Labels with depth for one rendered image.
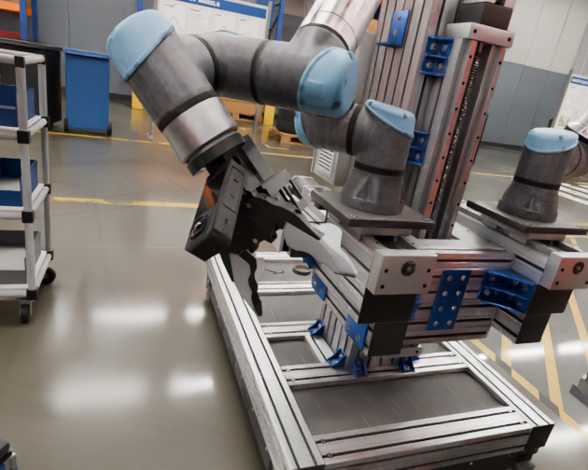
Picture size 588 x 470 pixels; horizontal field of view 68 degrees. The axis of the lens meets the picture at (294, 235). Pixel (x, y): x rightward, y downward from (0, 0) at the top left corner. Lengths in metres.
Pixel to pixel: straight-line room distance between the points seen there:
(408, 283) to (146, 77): 0.66
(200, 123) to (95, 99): 5.68
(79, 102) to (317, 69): 5.70
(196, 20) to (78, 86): 1.68
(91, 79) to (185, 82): 5.64
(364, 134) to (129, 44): 0.60
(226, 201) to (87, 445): 1.17
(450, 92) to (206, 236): 0.88
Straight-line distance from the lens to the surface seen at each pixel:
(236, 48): 0.56
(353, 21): 0.59
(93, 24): 10.90
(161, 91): 0.49
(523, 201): 1.31
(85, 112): 6.16
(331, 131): 1.01
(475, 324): 1.34
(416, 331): 1.22
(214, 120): 0.48
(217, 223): 0.41
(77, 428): 1.57
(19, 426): 1.61
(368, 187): 1.00
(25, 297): 2.01
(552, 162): 1.31
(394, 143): 0.98
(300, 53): 0.52
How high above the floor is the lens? 1.08
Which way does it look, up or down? 20 degrees down
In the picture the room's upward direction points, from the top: 9 degrees clockwise
